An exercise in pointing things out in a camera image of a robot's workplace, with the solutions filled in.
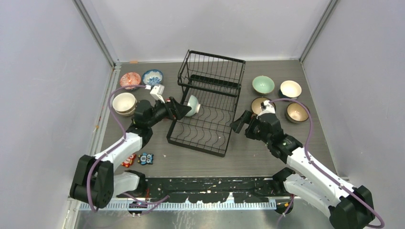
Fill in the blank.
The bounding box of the teal white dotted bowl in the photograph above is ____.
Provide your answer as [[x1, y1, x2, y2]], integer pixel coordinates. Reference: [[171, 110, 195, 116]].
[[278, 80, 302, 99]]

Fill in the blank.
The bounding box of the beige plain bowl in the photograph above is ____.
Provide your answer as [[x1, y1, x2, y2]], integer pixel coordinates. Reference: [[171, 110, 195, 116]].
[[116, 107, 136, 117]]

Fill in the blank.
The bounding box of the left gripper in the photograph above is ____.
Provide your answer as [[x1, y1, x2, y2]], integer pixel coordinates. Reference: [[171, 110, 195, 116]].
[[147, 95, 191, 128]]

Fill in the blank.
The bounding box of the dark blue glazed bowl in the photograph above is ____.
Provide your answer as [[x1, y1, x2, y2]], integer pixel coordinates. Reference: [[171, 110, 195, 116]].
[[251, 97, 276, 116]]

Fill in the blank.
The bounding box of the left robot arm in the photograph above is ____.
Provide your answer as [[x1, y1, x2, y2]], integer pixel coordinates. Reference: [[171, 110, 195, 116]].
[[70, 97, 192, 210]]

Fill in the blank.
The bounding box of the blue zigzag pattern bowl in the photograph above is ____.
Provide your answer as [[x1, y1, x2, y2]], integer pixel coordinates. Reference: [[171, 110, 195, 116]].
[[119, 72, 141, 91]]

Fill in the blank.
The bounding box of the brown striped bowl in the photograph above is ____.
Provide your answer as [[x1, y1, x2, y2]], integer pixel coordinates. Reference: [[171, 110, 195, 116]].
[[285, 103, 309, 124]]

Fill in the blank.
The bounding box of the white blue floral bowl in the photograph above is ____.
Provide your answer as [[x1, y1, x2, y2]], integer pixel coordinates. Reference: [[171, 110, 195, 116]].
[[141, 69, 164, 86]]

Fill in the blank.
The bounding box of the beige bowl with bird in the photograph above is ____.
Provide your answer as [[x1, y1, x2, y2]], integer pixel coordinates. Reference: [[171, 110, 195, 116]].
[[112, 93, 137, 113]]

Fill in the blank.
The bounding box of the black wire dish rack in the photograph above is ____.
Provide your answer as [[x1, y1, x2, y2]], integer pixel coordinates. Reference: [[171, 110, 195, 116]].
[[167, 50, 246, 157]]

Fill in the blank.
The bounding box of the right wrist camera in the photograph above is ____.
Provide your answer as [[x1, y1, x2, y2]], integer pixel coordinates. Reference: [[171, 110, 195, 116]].
[[258, 100, 276, 116]]

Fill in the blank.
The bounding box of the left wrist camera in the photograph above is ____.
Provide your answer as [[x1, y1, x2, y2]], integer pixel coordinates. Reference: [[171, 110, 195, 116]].
[[146, 84, 166, 103]]

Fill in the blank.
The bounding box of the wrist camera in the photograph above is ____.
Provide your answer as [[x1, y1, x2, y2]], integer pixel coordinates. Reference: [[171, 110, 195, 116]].
[[258, 100, 276, 116], [146, 84, 166, 103]]

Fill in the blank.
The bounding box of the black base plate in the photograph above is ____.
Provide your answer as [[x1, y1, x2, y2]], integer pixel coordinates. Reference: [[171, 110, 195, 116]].
[[127, 177, 289, 203]]

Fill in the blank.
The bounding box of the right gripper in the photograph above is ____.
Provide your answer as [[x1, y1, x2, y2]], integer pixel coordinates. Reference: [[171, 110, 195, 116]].
[[230, 109, 271, 145]]

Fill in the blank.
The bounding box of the blue owl toy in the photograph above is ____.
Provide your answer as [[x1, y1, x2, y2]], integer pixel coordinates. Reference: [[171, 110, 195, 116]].
[[137, 153, 154, 165]]

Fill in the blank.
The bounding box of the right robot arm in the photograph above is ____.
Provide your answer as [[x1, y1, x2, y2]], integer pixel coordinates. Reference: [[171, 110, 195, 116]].
[[230, 110, 376, 229]]

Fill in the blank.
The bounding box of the red owl toy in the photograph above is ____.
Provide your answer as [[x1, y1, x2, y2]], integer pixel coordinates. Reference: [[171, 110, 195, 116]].
[[121, 154, 136, 168]]

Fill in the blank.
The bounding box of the light teal ribbed bowl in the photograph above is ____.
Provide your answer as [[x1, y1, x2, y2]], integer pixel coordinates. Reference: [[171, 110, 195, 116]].
[[185, 95, 201, 117]]

